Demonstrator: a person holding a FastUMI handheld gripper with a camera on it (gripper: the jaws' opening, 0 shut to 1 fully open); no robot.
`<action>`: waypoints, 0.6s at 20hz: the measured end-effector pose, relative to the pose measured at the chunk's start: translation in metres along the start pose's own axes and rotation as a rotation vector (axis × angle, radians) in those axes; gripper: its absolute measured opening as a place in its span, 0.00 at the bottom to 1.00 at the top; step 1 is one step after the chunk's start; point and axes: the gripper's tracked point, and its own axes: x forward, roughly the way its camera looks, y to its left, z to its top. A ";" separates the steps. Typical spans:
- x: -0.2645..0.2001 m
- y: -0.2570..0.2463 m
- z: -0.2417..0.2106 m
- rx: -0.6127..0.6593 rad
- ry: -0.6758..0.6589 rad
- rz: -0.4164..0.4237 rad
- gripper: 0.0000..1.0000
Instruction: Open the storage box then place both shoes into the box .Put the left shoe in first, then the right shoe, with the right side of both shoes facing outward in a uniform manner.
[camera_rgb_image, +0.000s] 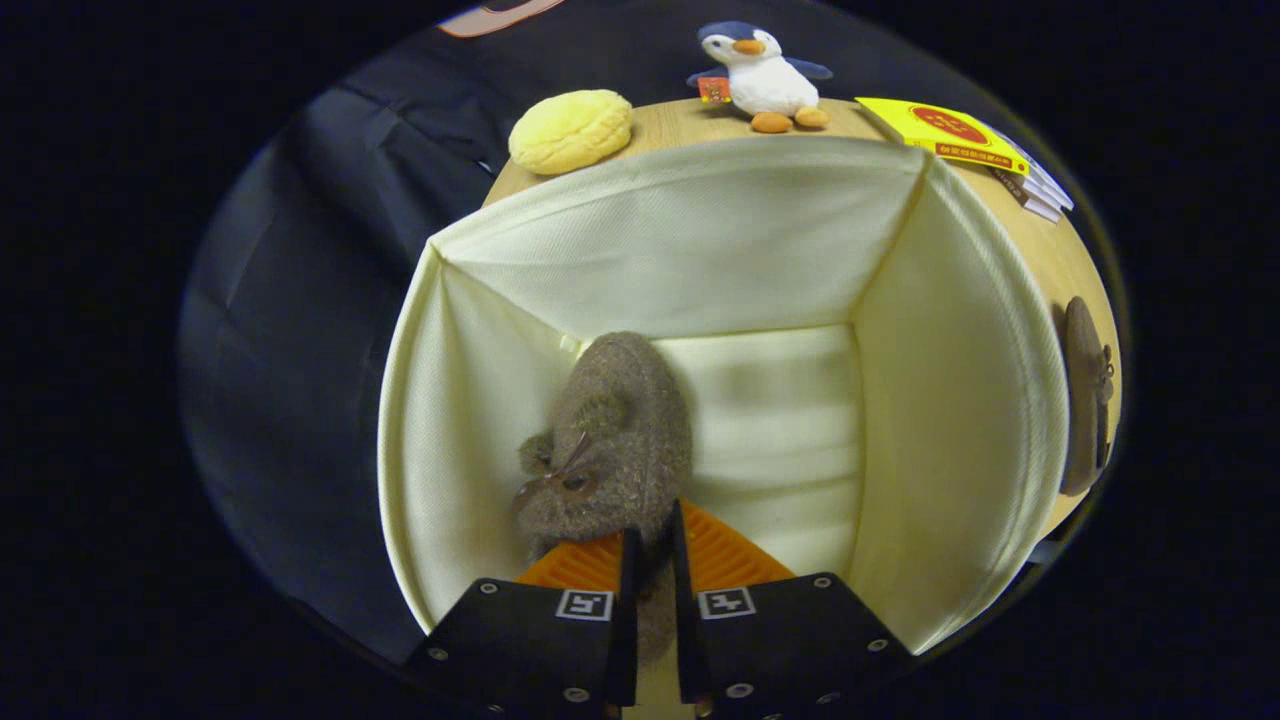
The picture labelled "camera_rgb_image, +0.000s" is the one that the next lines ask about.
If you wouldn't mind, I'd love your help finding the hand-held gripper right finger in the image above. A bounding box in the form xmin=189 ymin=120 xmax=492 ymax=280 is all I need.
xmin=670 ymin=498 xmax=914 ymax=720

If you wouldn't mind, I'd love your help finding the yellow book red label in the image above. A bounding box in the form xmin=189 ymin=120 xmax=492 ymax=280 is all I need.
xmin=856 ymin=96 xmax=1031 ymax=177

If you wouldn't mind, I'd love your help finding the cream fabric storage box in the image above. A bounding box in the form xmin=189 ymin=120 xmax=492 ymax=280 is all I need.
xmin=378 ymin=135 xmax=1071 ymax=657

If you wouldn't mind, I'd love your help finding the brown fuzzy shoe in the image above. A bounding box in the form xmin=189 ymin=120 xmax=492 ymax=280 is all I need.
xmin=1060 ymin=296 xmax=1116 ymax=497
xmin=512 ymin=331 xmax=694 ymax=666

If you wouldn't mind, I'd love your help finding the yellow bun plush toy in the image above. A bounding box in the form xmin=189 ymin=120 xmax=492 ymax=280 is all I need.
xmin=508 ymin=89 xmax=634 ymax=177

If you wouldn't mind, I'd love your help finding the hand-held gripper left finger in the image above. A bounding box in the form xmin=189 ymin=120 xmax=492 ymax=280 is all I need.
xmin=405 ymin=530 xmax=643 ymax=713

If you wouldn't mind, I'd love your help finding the illustrated cover white book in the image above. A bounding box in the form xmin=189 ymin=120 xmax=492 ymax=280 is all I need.
xmin=995 ymin=128 xmax=1076 ymax=211

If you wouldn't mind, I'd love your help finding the penguin plush toy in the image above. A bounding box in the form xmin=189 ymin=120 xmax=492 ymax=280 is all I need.
xmin=686 ymin=21 xmax=834 ymax=134

